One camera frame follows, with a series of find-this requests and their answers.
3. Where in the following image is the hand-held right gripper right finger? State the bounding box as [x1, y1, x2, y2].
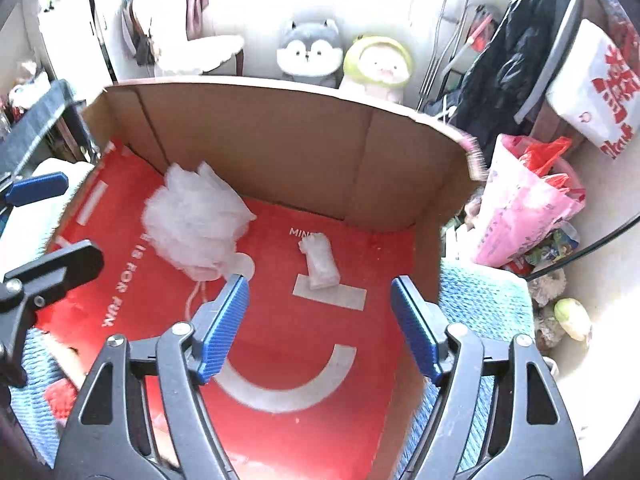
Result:
[391, 275, 586, 480]

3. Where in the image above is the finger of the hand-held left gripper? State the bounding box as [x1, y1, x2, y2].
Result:
[0, 172, 69, 221]
[0, 240, 106, 388]

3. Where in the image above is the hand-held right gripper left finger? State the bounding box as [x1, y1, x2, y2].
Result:
[54, 274, 251, 480]

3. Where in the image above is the cardboard box with red inside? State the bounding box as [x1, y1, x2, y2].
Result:
[35, 76, 488, 480]

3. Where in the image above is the pale blue bed sheet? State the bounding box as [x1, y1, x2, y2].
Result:
[27, 157, 96, 256]

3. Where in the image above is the blue knitted blanket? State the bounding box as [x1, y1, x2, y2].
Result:
[10, 260, 533, 480]

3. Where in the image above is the white wardrobe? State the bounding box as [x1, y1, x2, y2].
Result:
[35, 0, 116, 91]

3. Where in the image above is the small white wrapped packet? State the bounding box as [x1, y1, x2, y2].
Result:
[298, 233, 341, 291]

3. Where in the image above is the white mesh bath pouf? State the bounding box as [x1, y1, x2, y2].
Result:
[142, 161, 258, 323]

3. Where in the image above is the dark hanging bag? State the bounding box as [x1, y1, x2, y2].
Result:
[121, 0, 156, 66]

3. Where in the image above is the brown plush toy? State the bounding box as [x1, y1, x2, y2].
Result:
[530, 270, 568, 351]

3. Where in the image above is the pink plastic bag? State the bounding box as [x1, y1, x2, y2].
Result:
[472, 134, 587, 267]

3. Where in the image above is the colourful plastic packet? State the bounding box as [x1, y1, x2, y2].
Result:
[520, 225, 581, 271]

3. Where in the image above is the green and white plush toy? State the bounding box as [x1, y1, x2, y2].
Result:
[554, 298, 593, 343]

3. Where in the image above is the white chair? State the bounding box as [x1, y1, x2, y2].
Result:
[132, 0, 246, 78]

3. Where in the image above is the pink curtain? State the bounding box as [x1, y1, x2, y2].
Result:
[180, 0, 211, 41]

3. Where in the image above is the red plastic bag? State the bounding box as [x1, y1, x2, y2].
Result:
[517, 136, 586, 201]

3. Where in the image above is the yellow-green plush toy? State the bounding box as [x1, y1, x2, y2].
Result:
[340, 35, 415, 105]

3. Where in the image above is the metal crutch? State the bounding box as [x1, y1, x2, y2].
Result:
[417, 0, 481, 106]

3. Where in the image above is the grey plush toy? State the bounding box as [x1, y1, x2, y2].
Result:
[276, 19, 346, 90]

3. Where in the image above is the black jacket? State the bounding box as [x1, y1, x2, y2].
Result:
[450, 0, 586, 136]

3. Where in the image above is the white bag with red print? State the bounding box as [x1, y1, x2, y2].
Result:
[546, 19, 640, 160]

